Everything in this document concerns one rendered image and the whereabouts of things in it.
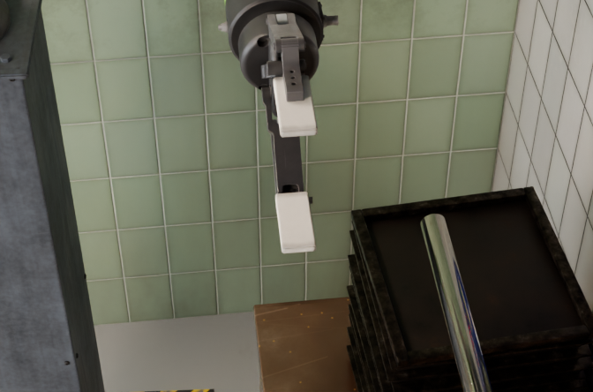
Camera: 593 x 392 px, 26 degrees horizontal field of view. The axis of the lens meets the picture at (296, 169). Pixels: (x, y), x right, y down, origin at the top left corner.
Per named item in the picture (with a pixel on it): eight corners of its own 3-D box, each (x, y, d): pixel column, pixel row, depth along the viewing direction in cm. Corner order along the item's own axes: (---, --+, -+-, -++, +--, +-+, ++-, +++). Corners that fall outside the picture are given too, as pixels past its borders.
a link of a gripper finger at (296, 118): (308, 81, 109) (308, 74, 108) (318, 135, 104) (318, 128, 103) (273, 83, 108) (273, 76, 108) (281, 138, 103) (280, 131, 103)
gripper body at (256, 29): (315, 1, 121) (326, 62, 114) (314, 71, 127) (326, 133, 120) (236, 5, 120) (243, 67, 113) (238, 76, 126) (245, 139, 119)
